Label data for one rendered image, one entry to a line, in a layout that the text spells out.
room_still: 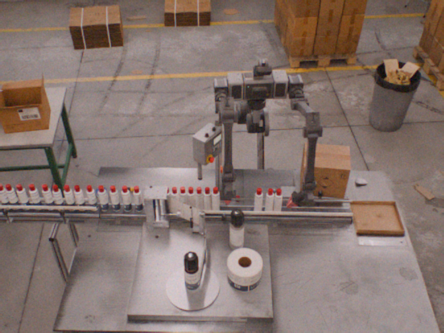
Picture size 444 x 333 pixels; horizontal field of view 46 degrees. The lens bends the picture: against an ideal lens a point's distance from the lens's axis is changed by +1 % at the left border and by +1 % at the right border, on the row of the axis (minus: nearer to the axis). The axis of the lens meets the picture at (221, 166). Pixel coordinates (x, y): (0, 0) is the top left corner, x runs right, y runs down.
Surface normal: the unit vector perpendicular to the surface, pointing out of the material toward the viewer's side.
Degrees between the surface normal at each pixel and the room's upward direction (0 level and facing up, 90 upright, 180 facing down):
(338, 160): 0
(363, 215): 0
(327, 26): 90
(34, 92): 89
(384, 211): 0
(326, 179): 90
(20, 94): 89
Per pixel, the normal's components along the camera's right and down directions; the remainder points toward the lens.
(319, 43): 0.05, 0.67
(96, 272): 0.00, -0.73
